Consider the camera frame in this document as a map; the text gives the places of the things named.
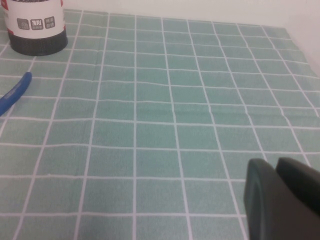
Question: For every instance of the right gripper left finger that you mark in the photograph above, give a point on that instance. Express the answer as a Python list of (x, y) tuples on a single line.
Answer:
[(270, 212)]

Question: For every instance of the black mesh pen holder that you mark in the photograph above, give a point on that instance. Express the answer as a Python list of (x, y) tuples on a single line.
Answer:
[(35, 25)]

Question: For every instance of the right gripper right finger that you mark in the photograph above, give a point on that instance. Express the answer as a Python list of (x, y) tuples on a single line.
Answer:
[(300, 182)]

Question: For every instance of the green checked tablecloth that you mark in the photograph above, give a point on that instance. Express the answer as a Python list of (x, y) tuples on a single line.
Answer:
[(160, 112)]

